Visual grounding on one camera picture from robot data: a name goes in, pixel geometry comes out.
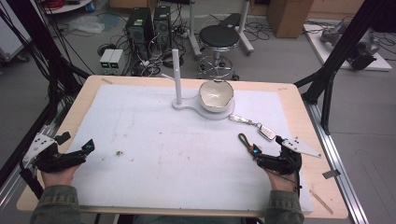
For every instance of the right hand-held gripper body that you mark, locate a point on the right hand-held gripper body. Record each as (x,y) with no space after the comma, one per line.
(280,163)

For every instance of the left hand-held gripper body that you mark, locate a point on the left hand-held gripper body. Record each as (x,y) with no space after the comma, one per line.
(46,155)

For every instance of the white stand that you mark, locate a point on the white stand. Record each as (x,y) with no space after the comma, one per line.
(176,68)

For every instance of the person's right hand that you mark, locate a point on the person's right hand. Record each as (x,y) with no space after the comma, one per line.
(281,183)

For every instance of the person's left hand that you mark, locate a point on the person's left hand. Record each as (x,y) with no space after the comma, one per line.
(59,178)

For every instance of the grey tape piece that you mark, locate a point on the grey tape piece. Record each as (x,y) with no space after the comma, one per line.
(331,173)

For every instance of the thin wooden stick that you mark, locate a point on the thin wooden stick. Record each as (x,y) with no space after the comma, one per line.
(321,202)

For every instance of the white ceramic bowl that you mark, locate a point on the white ceramic bowl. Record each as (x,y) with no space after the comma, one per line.
(215,95)

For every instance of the white foam mat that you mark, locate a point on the white foam mat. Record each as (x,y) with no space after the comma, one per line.
(174,161)

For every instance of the grey power supply unit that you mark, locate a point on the grey power supply unit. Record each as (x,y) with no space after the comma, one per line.
(115,61)
(106,61)

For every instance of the white floor board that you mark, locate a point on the white floor board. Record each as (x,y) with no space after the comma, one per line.
(337,57)

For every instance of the clear plastic bag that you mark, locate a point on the clear plastic bag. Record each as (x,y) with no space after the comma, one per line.
(87,25)

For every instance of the black round stool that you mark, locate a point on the black round stool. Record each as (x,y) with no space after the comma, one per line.
(219,37)

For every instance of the grey robot device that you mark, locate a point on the grey robot device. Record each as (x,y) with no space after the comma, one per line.
(353,42)

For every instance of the brown cardboard box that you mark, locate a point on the brown cardboard box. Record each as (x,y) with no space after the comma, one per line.
(288,17)

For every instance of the large black computer tower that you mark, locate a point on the large black computer tower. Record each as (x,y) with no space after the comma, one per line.
(139,28)

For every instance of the slim black computer tower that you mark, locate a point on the slim black computer tower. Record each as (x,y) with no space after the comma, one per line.
(162,26)

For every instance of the aluminium rail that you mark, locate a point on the aluminium rail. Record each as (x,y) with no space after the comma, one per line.
(18,174)
(337,161)

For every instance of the black metal frame post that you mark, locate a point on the black metal frame post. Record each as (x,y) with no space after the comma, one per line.
(37,46)
(339,53)

